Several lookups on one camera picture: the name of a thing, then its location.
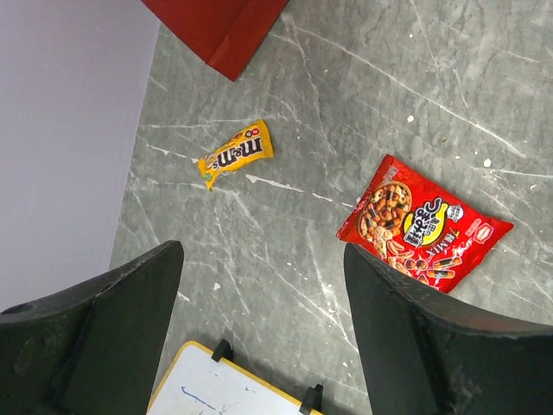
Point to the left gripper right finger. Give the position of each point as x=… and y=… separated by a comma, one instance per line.
x=425, y=352

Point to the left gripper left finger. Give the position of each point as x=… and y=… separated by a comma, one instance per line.
x=93, y=348

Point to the small red snack packet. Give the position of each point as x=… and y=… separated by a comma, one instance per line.
x=419, y=228

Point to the yellow M&M's bag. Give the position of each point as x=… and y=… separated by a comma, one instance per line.
x=247, y=146

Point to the red paper bag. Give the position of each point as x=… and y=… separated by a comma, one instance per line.
x=225, y=34

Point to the small whiteboard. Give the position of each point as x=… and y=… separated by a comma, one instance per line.
x=201, y=381

